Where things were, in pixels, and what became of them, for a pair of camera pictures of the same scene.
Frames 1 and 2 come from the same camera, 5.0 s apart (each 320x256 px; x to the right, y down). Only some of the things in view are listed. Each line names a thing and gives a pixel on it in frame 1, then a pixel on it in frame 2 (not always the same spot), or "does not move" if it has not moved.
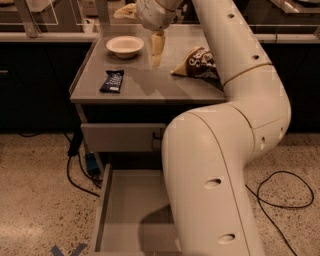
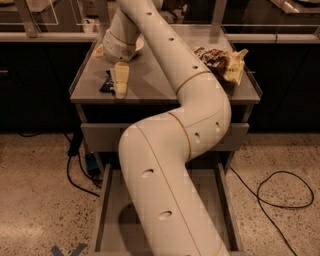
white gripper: x=152 y=17 -> x=117 y=50
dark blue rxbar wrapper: x=112 y=82 does not move
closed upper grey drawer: x=124 y=137 does not move
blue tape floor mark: x=56 y=251 does not move
